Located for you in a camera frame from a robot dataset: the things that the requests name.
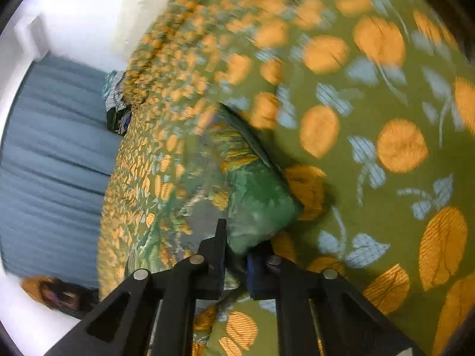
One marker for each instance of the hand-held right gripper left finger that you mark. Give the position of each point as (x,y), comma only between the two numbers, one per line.
(219,267)

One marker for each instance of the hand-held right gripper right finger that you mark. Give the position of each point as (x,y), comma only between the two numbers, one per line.
(255,271)

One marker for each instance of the green patterned pillow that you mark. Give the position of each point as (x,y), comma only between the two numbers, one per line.
(256,200)

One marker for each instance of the coat rack with hanging clothes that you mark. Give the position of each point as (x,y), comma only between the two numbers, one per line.
(55,293)

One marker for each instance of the pile of clothes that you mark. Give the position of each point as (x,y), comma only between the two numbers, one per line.
(115,107)

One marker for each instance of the green orange floral bedspread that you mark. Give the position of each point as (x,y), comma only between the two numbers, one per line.
(371,126)

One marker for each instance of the blue curtain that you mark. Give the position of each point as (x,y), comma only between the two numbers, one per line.
(52,148)

